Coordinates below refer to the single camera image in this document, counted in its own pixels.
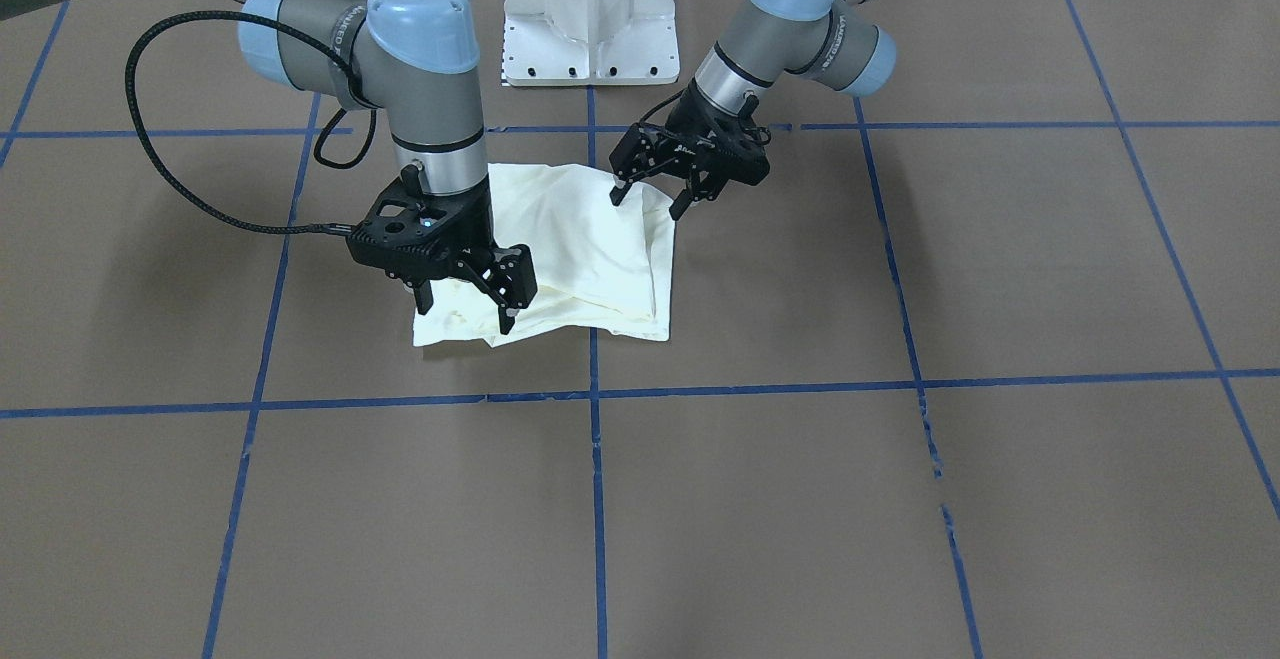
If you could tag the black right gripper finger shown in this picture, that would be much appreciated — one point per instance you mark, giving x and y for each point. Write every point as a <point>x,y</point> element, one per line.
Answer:
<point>506,275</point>
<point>423,296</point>

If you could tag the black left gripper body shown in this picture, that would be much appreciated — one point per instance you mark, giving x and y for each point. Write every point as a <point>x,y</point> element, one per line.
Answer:
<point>692,135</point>

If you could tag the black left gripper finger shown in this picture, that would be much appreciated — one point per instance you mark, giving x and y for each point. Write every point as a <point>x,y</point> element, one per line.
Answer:
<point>701,184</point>
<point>644,151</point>

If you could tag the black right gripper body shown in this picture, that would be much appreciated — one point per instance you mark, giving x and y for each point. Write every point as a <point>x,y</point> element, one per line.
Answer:
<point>474,231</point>

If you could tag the cream long-sleeve cat shirt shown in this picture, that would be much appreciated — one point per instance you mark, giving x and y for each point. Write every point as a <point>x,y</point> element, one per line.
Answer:
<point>598,265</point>

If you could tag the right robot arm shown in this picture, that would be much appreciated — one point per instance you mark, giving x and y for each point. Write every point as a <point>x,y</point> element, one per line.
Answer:
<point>416,62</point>

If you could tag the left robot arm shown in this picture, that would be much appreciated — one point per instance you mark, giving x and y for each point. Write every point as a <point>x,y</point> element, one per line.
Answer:
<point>1030,122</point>

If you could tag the white camera stand pillar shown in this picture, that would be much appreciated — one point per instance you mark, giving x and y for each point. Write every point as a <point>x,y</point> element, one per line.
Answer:
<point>556,43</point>

